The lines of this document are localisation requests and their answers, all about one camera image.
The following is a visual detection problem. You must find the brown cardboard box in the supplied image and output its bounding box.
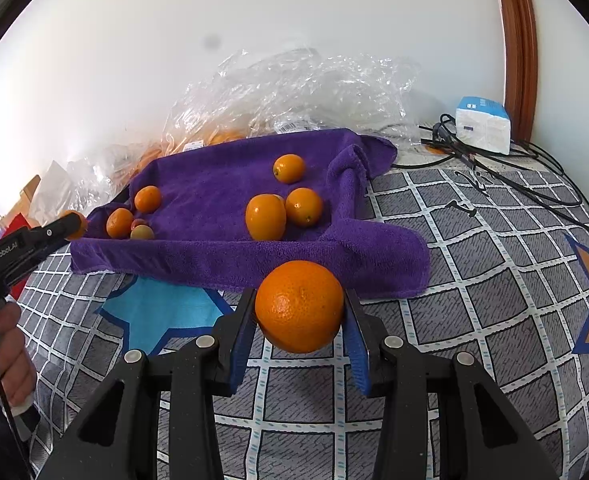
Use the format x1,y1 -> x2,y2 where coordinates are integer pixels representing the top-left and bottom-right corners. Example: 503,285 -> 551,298
17,175 -> 42,211

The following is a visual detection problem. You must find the black cable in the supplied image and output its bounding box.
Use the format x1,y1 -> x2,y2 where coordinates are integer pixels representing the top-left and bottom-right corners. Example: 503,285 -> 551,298
392,112 -> 589,238

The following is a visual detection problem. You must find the purple towel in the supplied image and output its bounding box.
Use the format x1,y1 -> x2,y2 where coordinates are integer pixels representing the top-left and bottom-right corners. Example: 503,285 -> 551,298
69,128 -> 431,300

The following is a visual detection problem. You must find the small orange kumquat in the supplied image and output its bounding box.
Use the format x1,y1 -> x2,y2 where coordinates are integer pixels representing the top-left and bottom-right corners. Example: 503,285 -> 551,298
285,187 -> 324,227
106,208 -> 135,239
58,211 -> 88,241
134,185 -> 163,214
273,154 -> 307,184

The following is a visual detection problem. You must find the small clear plastic bag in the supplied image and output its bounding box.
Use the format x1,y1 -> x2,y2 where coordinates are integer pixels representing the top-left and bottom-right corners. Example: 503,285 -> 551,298
67,145 -> 150,211

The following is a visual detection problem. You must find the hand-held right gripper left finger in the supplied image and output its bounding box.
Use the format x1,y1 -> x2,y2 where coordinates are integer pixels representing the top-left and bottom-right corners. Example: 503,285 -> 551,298
37,287 -> 264,480

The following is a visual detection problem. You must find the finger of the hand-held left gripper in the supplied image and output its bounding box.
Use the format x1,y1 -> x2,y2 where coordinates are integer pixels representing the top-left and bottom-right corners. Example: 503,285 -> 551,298
24,216 -> 74,262

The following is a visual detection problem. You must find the black power adapter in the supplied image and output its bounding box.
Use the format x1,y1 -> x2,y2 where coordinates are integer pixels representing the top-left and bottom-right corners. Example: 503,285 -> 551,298
432,120 -> 458,148

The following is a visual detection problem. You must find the white and blue tissue pack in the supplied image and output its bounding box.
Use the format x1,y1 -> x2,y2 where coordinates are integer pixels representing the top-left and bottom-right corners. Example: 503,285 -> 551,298
455,96 -> 511,155

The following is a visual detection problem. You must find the large clear plastic bag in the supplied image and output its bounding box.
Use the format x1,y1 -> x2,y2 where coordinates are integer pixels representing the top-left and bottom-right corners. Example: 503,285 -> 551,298
164,47 -> 423,148

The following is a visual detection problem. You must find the person's left hand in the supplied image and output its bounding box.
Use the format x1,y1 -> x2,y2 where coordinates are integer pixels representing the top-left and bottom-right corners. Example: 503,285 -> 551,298
0,304 -> 38,407

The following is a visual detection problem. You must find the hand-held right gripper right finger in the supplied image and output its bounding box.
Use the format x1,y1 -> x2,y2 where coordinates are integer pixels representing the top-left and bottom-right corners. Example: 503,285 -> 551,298
342,290 -> 560,480

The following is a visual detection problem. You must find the brown wooden door frame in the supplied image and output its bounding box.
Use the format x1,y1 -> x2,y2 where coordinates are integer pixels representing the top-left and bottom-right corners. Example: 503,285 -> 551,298
489,0 -> 540,143

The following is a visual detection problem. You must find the oval orange kumquat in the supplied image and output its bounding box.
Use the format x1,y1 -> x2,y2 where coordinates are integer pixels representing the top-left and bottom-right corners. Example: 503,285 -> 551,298
245,193 -> 288,242

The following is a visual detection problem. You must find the grey checked bedsheet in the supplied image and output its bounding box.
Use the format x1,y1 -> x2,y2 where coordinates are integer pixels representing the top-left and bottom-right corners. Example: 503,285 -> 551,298
19,142 -> 589,480

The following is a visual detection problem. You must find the large orange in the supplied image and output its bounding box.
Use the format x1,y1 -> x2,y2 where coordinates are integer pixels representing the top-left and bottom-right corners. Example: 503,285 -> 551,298
254,260 -> 345,354

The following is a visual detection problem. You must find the red box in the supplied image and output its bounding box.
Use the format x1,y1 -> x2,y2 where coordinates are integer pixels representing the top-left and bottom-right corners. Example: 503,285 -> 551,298
0,212 -> 32,238

